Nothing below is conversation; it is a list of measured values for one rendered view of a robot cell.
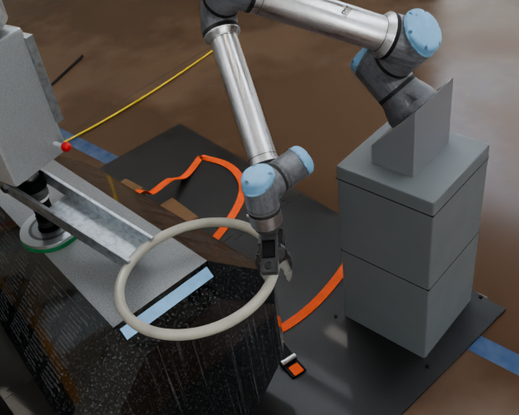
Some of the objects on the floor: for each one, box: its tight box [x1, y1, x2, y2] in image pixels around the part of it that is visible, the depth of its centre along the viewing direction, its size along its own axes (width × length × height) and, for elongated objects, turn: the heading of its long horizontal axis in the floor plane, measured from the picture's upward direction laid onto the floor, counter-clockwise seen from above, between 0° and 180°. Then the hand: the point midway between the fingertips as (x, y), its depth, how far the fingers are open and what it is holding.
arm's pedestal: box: [334, 121, 489, 369], centre depth 265 cm, size 50×50×85 cm
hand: (278, 281), depth 190 cm, fingers closed on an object, 5 cm apart
